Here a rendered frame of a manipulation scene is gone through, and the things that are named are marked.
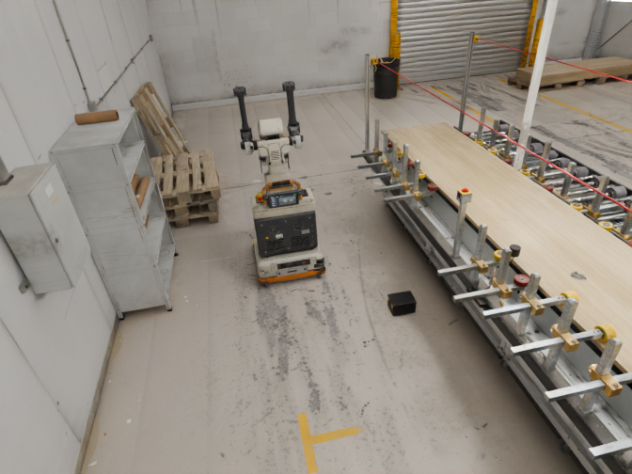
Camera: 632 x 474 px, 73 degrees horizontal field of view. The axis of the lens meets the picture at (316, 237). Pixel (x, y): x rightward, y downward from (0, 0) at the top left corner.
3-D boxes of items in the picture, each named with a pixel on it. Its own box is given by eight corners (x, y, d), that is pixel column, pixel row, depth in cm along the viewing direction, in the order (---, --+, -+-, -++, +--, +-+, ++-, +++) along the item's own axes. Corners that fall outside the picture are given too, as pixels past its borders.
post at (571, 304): (546, 372, 218) (572, 302, 192) (543, 368, 221) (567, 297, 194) (553, 371, 218) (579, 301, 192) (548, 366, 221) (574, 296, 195)
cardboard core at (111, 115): (73, 116, 324) (114, 111, 329) (76, 113, 331) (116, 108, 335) (77, 126, 329) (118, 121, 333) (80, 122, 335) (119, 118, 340)
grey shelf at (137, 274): (119, 320, 370) (46, 151, 285) (134, 260, 444) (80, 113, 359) (172, 310, 376) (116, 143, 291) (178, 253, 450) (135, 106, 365)
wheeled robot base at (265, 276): (326, 276, 399) (325, 254, 385) (259, 287, 391) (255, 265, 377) (313, 237, 455) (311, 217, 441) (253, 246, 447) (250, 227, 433)
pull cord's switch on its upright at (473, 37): (461, 140, 480) (475, 33, 419) (454, 136, 492) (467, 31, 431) (467, 139, 481) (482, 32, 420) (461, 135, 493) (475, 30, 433)
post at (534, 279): (516, 342, 241) (535, 276, 214) (513, 338, 244) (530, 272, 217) (522, 341, 241) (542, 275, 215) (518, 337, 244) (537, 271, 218)
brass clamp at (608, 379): (608, 398, 178) (611, 390, 176) (584, 372, 189) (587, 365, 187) (621, 395, 179) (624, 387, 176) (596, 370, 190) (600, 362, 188)
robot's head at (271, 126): (284, 132, 366) (281, 116, 368) (260, 134, 363) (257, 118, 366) (283, 138, 380) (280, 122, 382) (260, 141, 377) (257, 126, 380)
